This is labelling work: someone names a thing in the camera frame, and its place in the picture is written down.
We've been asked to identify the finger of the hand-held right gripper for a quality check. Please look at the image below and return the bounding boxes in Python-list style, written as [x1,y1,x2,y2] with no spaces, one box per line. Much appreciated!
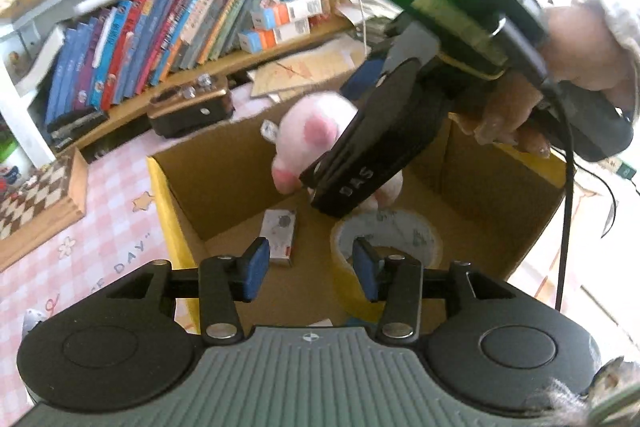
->
[298,153,337,192]

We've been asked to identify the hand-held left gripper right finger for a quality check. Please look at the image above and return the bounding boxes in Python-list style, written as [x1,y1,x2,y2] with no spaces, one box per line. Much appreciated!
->
[351,237,516,342]

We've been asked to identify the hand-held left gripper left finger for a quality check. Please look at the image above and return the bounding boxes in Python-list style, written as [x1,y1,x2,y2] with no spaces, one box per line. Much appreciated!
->
[107,237,272,342]

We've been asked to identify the yellow tape roll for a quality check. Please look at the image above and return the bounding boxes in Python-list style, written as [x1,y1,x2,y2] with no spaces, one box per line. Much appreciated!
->
[330,209,444,324]

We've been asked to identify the white staple box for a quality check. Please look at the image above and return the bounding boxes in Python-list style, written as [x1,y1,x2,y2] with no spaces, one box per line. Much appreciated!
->
[261,209,297,268]

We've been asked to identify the pink plush toy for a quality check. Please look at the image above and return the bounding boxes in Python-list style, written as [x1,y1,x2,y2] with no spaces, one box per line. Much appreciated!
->
[261,93,405,210]

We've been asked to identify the cardboard box with yellow rim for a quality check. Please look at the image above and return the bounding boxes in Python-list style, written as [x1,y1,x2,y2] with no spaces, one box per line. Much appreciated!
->
[146,99,568,333]

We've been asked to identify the person's right forearm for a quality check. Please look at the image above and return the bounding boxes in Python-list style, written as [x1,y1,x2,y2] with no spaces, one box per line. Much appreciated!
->
[569,0,640,72]

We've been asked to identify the person's right hand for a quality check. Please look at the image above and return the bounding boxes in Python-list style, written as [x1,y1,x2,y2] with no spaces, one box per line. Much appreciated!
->
[471,4,640,159]

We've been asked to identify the wood coloured sheets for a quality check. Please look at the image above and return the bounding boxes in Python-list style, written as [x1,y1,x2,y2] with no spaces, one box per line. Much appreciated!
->
[250,38,369,102]

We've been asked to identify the brown retro radio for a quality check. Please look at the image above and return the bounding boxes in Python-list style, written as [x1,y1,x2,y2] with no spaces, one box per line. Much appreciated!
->
[147,76,235,138]

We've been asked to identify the orange white carton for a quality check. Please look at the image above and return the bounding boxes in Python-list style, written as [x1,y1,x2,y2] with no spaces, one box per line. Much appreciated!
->
[250,0,324,30]
[239,19,311,54]

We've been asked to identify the pink checked desk mat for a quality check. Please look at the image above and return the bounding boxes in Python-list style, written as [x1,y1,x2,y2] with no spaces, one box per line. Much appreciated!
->
[0,82,281,358]

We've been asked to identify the row of blue red books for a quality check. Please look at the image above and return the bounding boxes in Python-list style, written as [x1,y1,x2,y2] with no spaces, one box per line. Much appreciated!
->
[45,0,308,126]

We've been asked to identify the wooden chessboard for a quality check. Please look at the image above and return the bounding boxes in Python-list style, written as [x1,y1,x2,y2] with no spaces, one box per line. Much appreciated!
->
[0,146,90,272]

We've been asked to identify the black stapler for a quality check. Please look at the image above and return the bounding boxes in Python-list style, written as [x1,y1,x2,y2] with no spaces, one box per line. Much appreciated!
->
[47,108,109,142]

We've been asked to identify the grey furry cloth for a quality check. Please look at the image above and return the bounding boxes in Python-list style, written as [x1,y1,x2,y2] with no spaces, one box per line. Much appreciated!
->
[527,356,640,427]

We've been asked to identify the green white packet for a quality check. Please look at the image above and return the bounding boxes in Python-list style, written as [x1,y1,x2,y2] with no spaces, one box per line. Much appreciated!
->
[0,121,39,208]

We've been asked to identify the white book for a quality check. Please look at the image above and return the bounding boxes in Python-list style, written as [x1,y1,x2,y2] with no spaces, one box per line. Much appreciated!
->
[17,26,67,98]

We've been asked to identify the black cable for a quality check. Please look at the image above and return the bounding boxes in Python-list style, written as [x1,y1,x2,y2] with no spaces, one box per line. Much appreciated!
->
[492,17,577,311]

